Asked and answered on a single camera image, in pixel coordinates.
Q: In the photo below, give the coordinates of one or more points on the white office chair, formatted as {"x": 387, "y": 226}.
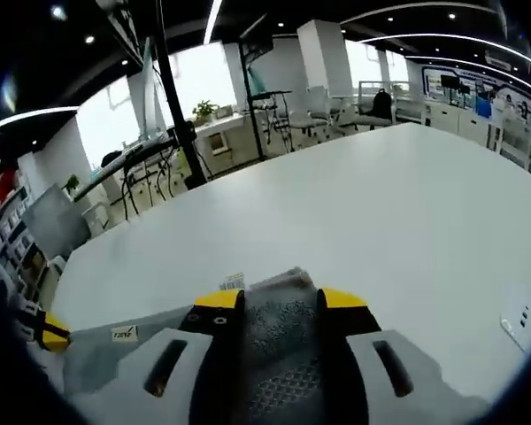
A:
{"x": 312, "y": 119}

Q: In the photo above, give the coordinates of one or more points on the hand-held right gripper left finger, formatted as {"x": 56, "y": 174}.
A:
{"x": 168, "y": 380}

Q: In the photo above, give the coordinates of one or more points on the grey towel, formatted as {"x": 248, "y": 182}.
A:
{"x": 279, "y": 327}

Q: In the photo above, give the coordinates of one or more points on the small potted plant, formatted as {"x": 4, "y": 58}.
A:
{"x": 205, "y": 110}

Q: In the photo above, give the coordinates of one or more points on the black stand frame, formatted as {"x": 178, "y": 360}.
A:
{"x": 252, "y": 106}

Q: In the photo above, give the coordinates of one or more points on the black stand pole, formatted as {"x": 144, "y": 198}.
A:
{"x": 177, "y": 102}

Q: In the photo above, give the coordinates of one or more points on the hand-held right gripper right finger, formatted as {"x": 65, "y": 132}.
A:
{"x": 380, "y": 376}

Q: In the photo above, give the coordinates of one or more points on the shelf of boxes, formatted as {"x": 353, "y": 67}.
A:
{"x": 15, "y": 239}

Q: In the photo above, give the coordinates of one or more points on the black backpack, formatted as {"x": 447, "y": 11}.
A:
{"x": 382, "y": 105}

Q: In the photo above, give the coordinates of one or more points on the grey panel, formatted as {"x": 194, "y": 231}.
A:
{"x": 55, "y": 221}

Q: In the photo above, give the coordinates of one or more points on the white table power socket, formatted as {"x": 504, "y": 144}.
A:
{"x": 520, "y": 316}

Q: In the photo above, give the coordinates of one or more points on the white table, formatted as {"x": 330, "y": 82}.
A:
{"x": 336, "y": 199}

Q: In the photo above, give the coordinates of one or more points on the side desk with black frame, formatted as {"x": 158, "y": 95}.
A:
{"x": 115, "y": 166}

